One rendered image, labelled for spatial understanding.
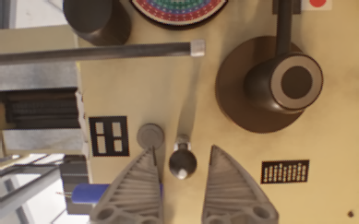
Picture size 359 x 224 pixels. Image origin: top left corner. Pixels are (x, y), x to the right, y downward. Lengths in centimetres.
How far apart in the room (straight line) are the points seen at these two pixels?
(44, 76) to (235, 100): 121
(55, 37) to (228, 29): 114
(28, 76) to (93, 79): 111
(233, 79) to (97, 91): 22
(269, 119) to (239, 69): 9
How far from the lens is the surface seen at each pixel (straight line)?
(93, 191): 24
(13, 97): 152
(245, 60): 23
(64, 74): 118
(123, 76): 25
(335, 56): 34
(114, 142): 26
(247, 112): 23
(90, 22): 22
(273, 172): 31
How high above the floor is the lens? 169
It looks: 2 degrees up
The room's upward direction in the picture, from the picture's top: 92 degrees counter-clockwise
